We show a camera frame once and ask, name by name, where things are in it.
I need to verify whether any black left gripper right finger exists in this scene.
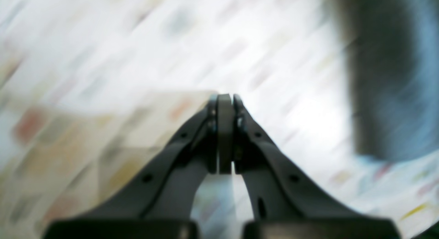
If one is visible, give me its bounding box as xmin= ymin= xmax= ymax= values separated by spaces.
xmin=218 ymin=95 xmax=400 ymax=239

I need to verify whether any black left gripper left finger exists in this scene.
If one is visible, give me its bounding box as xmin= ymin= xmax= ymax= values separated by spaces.
xmin=44 ymin=95 xmax=218 ymax=239

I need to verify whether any grey t-shirt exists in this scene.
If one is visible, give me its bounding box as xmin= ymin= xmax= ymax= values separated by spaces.
xmin=331 ymin=0 xmax=439 ymax=162

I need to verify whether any terrazzo patterned tablecloth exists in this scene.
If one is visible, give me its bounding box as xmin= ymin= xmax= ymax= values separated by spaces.
xmin=1 ymin=0 xmax=438 ymax=239

